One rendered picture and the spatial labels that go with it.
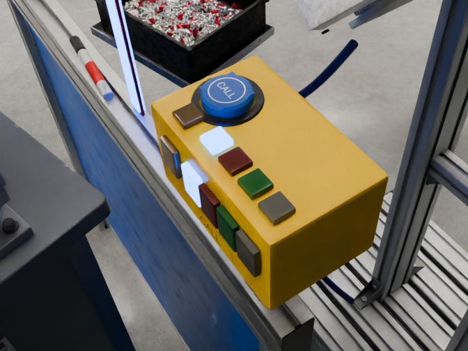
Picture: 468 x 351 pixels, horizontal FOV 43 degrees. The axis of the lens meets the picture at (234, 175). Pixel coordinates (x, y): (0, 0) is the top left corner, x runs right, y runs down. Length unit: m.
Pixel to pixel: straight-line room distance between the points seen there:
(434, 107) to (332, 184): 0.61
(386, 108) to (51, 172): 1.60
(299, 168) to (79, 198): 0.19
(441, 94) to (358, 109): 1.05
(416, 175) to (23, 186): 0.76
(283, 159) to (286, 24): 1.96
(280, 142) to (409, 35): 1.94
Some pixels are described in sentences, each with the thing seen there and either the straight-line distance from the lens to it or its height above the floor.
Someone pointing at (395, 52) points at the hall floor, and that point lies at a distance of 2.25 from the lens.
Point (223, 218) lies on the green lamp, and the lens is 0.39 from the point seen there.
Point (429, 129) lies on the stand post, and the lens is 1.02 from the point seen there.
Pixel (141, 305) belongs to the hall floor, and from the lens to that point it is 1.58.
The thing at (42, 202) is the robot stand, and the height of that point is 1.00.
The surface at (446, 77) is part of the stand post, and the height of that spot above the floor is 0.78.
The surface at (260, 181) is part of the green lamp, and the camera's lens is 0.38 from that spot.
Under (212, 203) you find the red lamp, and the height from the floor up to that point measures 1.06.
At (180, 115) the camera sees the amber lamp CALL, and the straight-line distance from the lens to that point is 0.43.
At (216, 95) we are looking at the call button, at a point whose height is 1.08.
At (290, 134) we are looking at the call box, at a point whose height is 1.07.
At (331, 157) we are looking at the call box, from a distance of 0.41.
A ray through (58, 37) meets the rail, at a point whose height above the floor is 0.86.
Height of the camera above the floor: 1.37
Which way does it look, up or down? 50 degrees down
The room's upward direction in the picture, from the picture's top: 4 degrees counter-clockwise
